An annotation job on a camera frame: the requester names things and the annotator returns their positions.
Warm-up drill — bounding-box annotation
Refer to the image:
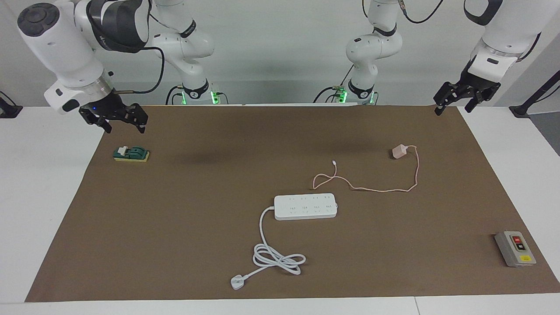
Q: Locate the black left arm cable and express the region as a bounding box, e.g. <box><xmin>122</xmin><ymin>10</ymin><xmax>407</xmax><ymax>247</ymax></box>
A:
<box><xmin>399</xmin><ymin>0</ymin><xmax>542</xmax><ymax>63</ymax></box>

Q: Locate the black angled stand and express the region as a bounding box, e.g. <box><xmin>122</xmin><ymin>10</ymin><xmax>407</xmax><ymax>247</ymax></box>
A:
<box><xmin>509</xmin><ymin>70</ymin><xmax>560</xmax><ymax>119</ymax></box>

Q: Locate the white power cord with plug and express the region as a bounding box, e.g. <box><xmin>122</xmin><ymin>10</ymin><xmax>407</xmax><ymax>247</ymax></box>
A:
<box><xmin>230</xmin><ymin>206</ymin><xmax>307</xmax><ymax>291</ymax></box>

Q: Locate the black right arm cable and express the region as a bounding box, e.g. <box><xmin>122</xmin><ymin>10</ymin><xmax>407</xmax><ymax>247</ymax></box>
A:
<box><xmin>112</xmin><ymin>45</ymin><xmax>166</xmax><ymax>95</ymax></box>

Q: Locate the grey push-button switch box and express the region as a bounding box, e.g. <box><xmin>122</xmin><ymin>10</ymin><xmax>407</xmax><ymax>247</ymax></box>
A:
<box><xmin>494</xmin><ymin>231</ymin><xmax>537</xmax><ymax>268</ymax></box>

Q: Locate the green knife switch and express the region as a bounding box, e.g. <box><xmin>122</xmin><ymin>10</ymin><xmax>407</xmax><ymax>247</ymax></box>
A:
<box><xmin>113</xmin><ymin>145</ymin><xmax>151</xmax><ymax>163</ymax></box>

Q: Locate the black stand foot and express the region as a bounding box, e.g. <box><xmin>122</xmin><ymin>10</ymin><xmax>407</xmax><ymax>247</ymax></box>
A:
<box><xmin>0</xmin><ymin>91</ymin><xmax>23</xmax><ymax>119</ymax></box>

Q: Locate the white power strip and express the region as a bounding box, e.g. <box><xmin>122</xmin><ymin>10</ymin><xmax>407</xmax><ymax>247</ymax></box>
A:
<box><xmin>274</xmin><ymin>193</ymin><xmax>339</xmax><ymax>221</ymax></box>

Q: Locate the black base cable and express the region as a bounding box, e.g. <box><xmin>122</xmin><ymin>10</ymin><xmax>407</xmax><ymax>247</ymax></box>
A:
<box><xmin>165</xmin><ymin>85</ymin><xmax>185</xmax><ymax>106</ymax></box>
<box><xmin>312</xmin><ymin>78</ymin><xmax>355</xmax><ymax>104</ymax></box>

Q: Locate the pink charging cable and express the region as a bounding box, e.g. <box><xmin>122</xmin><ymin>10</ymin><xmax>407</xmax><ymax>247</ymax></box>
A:
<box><xmin>312</xmin><ymin>145</ymin><xmax>420</xmax><ymax>193</ymax></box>

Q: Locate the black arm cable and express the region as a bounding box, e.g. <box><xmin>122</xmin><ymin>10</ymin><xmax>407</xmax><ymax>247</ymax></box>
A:
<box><xmin>399</xmin><ymin>0</ymin><xmax>542</xmax><ymax>63</ymax></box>
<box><xmin>112</xmin><ymin>45</ymin><xmax>166</xmax><ymax>95</ymax></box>

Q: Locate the brown table mat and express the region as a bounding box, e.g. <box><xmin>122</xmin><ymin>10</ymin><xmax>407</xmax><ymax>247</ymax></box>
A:
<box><xmin>25</xmin><ymin>105</ymin><xmax>560</xmax><ymax>303</ymax></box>

